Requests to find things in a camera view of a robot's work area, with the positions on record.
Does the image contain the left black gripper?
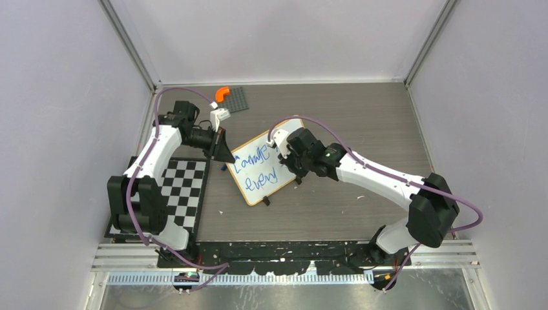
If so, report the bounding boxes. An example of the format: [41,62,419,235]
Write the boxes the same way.
[182,125,236,163]

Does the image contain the metal wire whiteboard stand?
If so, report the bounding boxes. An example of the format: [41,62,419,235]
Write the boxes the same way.
[261,176,302,207]

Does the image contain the yellow framed whiteboard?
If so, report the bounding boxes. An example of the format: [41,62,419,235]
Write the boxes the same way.
[227,131,296,206]

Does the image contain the black white checkerboard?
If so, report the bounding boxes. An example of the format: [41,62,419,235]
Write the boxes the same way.
[105,156,211,240]

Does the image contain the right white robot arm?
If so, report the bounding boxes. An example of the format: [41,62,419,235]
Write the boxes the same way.
[269,127,459,265]

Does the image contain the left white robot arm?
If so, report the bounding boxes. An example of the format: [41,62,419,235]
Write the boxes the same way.
[107,101,235,267]

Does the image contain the grey studded baseplate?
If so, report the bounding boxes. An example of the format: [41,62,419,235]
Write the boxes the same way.
[223,87,249,113]

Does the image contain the orange curved plastic piece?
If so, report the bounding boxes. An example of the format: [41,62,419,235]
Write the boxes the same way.
[215,87,231,103]

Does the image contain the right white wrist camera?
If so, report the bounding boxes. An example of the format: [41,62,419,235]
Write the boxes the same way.
[266,129,290,158]

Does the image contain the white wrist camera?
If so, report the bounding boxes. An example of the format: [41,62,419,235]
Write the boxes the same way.
[209,101,231,132]
[266,129,290,158]

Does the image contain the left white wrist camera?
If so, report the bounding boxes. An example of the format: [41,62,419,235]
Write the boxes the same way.
[209,101,231,132]

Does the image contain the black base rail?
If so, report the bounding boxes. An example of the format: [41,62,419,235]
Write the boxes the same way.
[157,241,408,276]

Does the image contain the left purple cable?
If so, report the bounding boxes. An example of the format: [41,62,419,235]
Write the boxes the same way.
[126,87,232,293]

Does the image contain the purple cable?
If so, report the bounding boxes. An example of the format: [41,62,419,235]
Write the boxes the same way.
[126,87,232,293]
[267,115,485,293]

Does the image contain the white slotted cable duct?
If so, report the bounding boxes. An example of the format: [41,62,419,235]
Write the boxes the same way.
[107,271,374,286]

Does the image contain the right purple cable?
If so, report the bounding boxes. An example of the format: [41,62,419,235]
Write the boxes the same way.
[267,115,485,293]

